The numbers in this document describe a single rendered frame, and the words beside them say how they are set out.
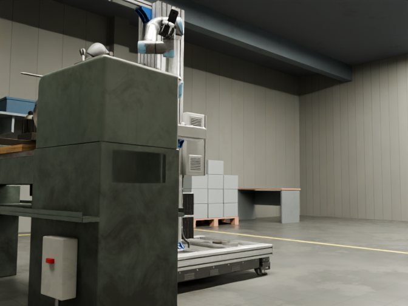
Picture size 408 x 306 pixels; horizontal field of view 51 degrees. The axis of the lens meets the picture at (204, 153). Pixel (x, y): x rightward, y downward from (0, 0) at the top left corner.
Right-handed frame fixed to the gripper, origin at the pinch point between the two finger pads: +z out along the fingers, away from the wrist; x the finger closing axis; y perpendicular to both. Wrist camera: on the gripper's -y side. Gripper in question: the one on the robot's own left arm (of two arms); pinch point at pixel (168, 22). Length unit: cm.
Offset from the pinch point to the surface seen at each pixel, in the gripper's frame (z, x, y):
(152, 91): 22.9, -5.6, 34.7
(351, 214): -714, -511, 203
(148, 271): 48, -33, 112
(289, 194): -580, -306, 182
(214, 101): -695, -107, 70
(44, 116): 12, 42, 67
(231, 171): -685, -199, 200
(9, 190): -83, 74, 153
